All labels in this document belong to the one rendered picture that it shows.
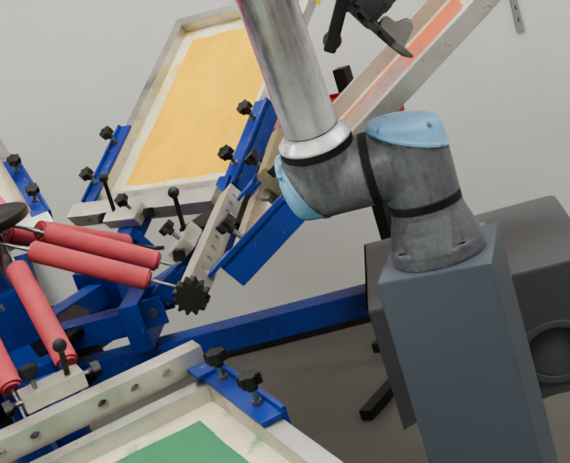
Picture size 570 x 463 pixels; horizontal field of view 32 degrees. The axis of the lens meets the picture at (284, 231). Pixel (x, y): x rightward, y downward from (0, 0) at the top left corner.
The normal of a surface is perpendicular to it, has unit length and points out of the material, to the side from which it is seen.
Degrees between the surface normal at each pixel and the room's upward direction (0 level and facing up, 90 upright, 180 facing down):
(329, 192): 103
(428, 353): 90
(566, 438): 0
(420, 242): 73
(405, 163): 88
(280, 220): 90
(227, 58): 32
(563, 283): 93
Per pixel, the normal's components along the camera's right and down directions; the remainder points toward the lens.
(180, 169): -0.53, -0.57
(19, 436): 0.42, 0.14
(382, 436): -0.29, -0.91
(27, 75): -0.07, 0.31
